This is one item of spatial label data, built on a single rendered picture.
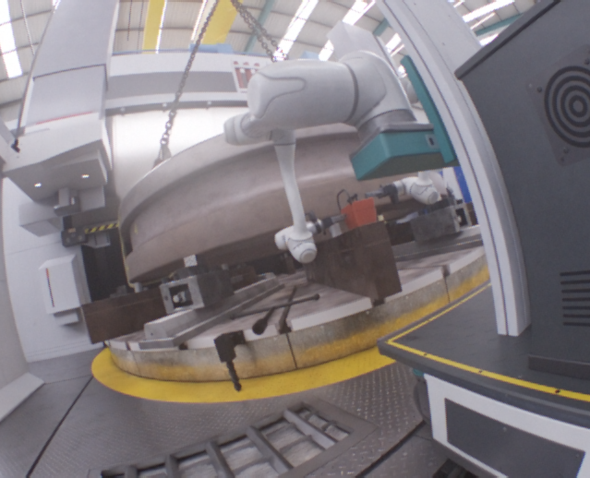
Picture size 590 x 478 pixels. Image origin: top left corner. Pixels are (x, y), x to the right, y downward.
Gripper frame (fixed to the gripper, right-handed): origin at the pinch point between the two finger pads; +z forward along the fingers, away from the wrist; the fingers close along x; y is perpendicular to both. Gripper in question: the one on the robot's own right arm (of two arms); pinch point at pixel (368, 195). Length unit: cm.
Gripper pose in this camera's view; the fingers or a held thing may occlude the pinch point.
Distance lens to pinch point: 159.7
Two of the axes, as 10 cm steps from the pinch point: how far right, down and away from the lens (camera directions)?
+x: 1.2, -1.0, -9.9
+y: -2.6, -9.6, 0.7
